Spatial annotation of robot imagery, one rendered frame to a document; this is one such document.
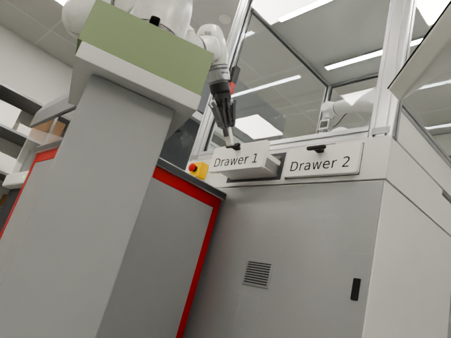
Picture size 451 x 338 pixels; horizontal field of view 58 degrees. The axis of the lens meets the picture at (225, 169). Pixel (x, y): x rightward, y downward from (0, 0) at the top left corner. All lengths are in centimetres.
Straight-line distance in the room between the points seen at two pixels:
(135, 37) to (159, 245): 77
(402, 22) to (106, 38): 104
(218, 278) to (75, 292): 78
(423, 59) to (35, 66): 526
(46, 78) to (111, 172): 501
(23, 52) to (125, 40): 493
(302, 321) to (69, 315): 69
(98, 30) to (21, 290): 55
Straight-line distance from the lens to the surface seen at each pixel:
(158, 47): 97
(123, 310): 143
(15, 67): 578
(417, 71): 105
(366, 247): 123
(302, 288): 130
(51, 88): 585
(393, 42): 156
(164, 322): 153
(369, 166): 132
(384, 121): 138
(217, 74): 151
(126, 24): 98
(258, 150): 148
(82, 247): 87
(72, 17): 128
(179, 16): 112
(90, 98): 93
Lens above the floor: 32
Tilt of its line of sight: 19 degrees up
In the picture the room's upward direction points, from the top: 16 degrees clockwise
